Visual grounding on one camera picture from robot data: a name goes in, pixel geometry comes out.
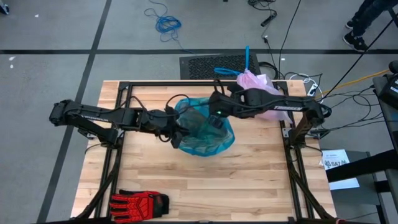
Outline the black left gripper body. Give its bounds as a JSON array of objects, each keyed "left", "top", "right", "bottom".
[{"left": 143, "top": 107, "right": 177, "bottom": 135}]

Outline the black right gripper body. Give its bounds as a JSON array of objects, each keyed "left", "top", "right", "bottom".
[{"left": 208, "top": 91, "right": 233, "bottom": 119}]

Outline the teal plastic trash bag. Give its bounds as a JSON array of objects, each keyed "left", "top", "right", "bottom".
[{"left": 173, "top": 97, "right": 236, "bottom": 157}]

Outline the pink translucent drawstring trash bag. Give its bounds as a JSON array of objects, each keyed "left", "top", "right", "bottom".
[{"left": 213, "top": 45, "right": 293, "bottom": 123}]

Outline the red and black work glove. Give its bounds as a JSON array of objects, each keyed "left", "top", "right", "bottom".
[{"left": 109, "top": 189, "right": 170, "bottom": 223}]

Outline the black power strip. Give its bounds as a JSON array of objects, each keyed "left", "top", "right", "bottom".
[{"left": 260, "top": 11, "right": 278, "bottom": 27}]

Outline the white printed paper sheet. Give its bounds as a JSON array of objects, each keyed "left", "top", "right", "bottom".
[{"left": 320, "top": 148, "right": 361, "bottom": 190}]

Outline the black metal beam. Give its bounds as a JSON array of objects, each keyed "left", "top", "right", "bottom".
[{"left": 325, "top": 149, "right": 398, "bottom": 184}]

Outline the grey cart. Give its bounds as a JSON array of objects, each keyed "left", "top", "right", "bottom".
[{"left": 322, "top": 151, "right": 398, "bottom": 224}]

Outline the person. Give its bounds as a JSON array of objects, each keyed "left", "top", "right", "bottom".
[{"left": 342, "top": 0, "right": 398, "bottom": 53}]

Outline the black desk device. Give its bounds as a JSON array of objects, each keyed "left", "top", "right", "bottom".
[{"left": 371, "top": 60, "right": 398, "bottom": 110}]

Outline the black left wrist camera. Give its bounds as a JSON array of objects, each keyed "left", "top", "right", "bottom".
[{"left": 170, "top": 132, "right": 184, "bottom": 149}]

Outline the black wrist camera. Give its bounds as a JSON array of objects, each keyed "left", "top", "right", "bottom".
[
  {"left": 210, "top": 114, "right": 225, "bottom": 130},
  {"left": 170, "top": 132, "right": 184, "bottom": 149}
]

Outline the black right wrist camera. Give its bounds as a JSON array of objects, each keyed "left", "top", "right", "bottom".
[{"left": 210, "top": 114, "right": 225, "bottom": 130}]

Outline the black looped floor cable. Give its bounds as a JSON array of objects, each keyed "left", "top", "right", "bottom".
[{"left": 257, "top": 61, "right": 280, "bottom": 80}]

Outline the blue coiled cable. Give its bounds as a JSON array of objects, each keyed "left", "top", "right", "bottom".
[{"left": 144, "top": 0, "right": 195, "bottom": 54}]

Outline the thin black floor cable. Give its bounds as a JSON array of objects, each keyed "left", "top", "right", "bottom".
[{"left": 277, "top": 0, "right": 302, "bottom": 78}]

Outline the coiled black cable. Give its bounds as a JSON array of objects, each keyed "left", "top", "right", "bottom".
[{"left": 320, "top": 103, "right": 333, "bottom": 120}]

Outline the yellow cable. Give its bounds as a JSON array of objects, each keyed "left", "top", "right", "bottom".
[{"left": 313, "top": 68, "right": 391, "bottom": 100}]

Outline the long black floor cable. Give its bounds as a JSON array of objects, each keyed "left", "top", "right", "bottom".
[{"left": 320, "top": 18, "right": 398, "bottom": 100}]

